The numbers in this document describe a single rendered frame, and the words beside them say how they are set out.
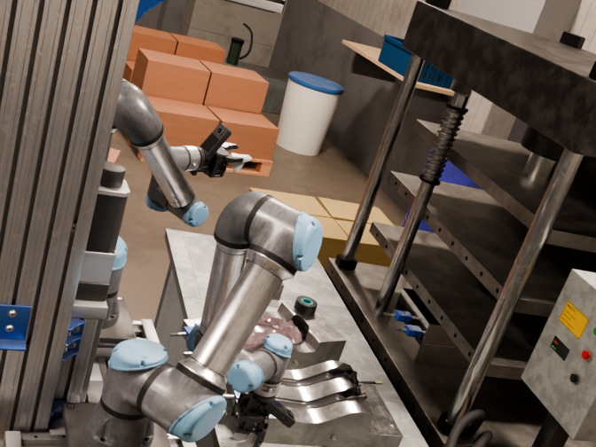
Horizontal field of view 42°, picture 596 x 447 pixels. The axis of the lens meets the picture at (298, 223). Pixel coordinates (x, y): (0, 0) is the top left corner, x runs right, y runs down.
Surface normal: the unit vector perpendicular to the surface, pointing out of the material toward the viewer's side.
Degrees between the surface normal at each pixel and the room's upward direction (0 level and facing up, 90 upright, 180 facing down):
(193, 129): 90
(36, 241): 90
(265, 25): 90
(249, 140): 90
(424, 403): 0
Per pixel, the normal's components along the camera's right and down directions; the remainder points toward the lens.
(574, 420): -0.92, -0.16
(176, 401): -0.25, -0.34
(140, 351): 0.18, -0.94
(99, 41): 0.35, 0.44
